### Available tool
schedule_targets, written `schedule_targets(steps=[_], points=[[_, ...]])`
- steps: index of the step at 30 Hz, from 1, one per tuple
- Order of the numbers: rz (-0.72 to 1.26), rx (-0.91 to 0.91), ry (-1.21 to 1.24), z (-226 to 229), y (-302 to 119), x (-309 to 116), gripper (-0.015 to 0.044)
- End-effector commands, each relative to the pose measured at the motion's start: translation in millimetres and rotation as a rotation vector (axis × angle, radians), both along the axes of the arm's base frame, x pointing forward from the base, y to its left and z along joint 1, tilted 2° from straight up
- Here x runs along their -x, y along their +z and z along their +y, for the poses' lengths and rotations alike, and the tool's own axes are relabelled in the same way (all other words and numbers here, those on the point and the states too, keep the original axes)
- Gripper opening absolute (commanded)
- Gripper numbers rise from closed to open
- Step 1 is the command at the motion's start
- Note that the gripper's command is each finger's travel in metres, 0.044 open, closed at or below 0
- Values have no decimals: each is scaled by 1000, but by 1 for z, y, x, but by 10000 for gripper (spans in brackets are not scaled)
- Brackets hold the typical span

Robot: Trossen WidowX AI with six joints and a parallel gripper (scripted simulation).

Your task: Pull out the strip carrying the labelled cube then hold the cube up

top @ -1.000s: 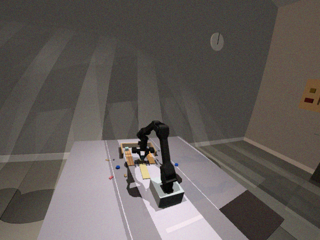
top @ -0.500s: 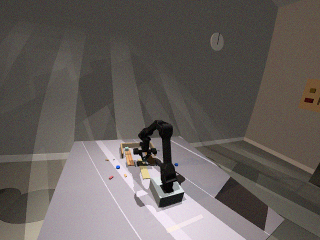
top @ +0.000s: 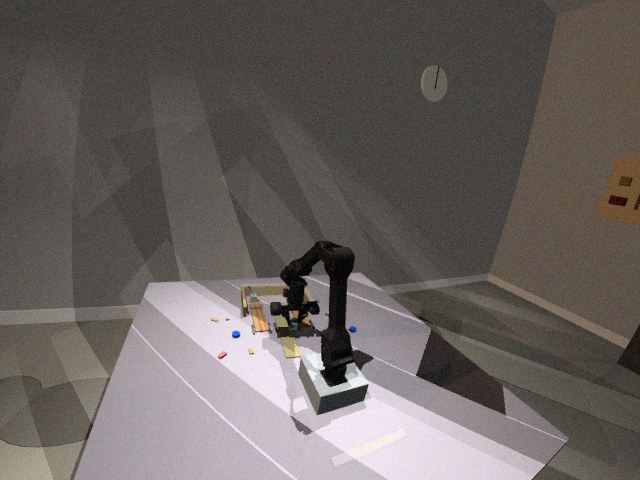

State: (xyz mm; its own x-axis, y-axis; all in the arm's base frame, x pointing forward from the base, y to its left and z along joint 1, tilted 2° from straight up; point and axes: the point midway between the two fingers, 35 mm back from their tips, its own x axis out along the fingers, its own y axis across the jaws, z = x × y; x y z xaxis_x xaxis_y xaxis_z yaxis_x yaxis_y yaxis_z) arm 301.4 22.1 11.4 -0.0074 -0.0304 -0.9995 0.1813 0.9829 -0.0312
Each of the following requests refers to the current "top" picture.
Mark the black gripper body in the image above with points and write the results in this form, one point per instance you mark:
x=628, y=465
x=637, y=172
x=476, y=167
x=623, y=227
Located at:
x=295, y=303

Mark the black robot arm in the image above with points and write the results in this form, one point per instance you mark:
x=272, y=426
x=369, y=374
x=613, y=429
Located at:
x=336, y=349

